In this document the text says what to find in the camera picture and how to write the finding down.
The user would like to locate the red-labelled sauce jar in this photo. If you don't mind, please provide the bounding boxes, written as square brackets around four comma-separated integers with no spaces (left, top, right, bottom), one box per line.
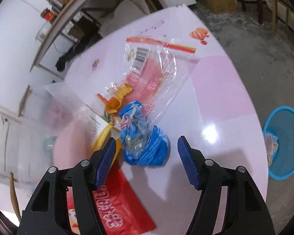
[40,8,57,25]

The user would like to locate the small cardboard box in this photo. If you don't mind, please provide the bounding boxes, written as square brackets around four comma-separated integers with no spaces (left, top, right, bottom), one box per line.
[69,17,93,40]

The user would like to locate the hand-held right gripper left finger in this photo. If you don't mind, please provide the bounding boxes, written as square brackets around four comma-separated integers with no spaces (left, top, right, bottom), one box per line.
[16,137,118,235]

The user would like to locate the clear plastic bag red label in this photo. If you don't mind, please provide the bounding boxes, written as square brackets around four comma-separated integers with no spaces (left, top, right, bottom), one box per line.
[95,36,201,118]

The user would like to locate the blue mesh wastebasket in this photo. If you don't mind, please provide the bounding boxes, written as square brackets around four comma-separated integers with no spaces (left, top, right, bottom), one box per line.
[263,106,294,180]

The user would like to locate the wooden stick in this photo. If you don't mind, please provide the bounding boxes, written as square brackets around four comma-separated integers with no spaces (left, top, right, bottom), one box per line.
[10,173,21,222]
[18,85,31,117]

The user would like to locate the large clear plastic bag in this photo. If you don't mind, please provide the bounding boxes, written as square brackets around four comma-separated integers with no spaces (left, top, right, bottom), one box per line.
[5,81,108,184]

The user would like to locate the orange crinkled wrapper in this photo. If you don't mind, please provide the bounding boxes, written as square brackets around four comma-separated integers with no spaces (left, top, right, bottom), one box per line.
[96,83,133,118]

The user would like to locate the grey side table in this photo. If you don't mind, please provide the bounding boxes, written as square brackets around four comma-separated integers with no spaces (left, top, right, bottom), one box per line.
[29,0,113,72]

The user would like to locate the blue snack wrapper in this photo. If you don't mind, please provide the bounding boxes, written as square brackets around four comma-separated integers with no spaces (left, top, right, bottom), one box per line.
[119,100,171,166]

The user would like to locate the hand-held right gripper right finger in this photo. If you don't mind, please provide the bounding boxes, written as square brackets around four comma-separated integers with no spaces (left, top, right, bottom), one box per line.
[178,136,276,235]

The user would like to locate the black cloth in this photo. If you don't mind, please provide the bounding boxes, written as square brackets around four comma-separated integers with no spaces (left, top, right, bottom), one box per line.
[55,37,98,71]

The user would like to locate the clear glass jar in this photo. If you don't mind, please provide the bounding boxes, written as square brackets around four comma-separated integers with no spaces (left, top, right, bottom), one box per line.
[35,23,52,42]

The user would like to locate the red snack bag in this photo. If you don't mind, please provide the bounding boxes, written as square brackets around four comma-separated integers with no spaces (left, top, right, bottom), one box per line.
[66,162,157,235]

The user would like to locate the white sack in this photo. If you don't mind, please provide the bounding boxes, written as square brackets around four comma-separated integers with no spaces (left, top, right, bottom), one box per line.
[99,0,157,37]

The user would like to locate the yellow packet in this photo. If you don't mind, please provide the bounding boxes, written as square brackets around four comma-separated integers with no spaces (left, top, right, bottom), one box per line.
[92,114,124,162]

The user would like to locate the pink checked tablecloth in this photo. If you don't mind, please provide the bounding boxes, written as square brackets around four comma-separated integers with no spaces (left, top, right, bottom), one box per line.
[43,4,270,235]

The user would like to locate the crumpled wrapper in wastebasket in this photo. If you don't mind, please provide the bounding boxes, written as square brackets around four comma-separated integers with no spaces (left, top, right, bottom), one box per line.
[265,132,280,164]

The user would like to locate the dark wooden chair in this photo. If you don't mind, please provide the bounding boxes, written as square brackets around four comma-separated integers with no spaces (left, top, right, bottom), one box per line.
[238,0,272,25]

